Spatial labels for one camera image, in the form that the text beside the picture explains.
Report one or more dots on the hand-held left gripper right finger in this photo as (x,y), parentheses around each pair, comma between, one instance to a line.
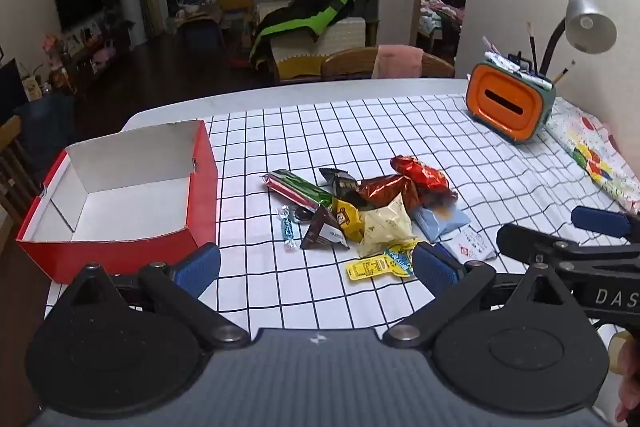
(437,269)

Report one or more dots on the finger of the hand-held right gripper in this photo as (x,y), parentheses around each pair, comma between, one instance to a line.
(520,239)
(600,219)

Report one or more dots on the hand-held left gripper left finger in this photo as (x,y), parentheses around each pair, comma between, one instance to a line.
(200,267)

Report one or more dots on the yellow cartoon jelly packet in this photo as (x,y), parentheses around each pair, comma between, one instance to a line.
(375,267)

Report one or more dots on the cream snack packet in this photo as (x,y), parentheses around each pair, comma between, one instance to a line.
(387,222)

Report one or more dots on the blue candy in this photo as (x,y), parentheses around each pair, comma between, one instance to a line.
(287,229)

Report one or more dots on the brown-orange foil snack packet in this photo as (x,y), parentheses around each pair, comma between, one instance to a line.
(385,189)

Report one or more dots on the red cardboard box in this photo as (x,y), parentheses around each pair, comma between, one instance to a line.
(125,202)

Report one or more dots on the yellow snack packet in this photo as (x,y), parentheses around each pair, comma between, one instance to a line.
(350,219)

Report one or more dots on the brown triangular snack packet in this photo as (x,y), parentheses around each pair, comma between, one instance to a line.
(320,232)

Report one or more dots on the green snack packet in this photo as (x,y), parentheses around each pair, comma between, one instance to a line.
(300,188)

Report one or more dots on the black candy packet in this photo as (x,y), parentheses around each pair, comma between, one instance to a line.
(340,181)

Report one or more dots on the person's right hand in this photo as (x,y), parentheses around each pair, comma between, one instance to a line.
(631,377)

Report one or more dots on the white sachet with red mark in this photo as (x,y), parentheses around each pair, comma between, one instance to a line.
(470,247)

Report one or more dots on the light blue snack packet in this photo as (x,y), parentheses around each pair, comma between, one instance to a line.
(440,222)

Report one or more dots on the colourful printed paper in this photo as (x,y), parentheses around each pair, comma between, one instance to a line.
(595,152)

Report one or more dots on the checkered white tablecloth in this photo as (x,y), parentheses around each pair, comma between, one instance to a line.
(500,157)

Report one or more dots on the red foil snack packet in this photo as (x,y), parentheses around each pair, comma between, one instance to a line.
(422,174)

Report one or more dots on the orange pen holder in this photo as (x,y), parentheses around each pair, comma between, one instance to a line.
(500,107)

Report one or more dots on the black paint brush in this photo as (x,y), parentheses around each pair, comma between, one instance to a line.
(533,49)

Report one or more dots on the grey desk lamp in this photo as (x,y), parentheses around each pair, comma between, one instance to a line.
(590,24)

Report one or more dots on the blue jeans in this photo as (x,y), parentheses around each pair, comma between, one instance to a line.
(47,132)

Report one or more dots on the wooden chair with black seat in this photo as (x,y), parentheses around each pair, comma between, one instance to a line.
(15,172)

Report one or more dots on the pink towel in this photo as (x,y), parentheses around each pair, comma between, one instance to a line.
(397,62)

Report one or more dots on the wooden chair with pink towel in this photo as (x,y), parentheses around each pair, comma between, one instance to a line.
(345,64)

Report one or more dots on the bed with clothes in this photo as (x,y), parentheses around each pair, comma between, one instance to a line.
(440,19)

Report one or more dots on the dark television stand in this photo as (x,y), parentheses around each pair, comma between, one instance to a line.
(90,57)

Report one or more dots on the sofa with cream cover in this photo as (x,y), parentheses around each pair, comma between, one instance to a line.
(330,42)

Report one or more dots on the low coffee table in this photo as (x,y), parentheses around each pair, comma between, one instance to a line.
(197,14)

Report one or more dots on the pink flowers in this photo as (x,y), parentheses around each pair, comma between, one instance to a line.
(52,44)

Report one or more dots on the black and green jacket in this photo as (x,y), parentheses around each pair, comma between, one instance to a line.
(300,14)

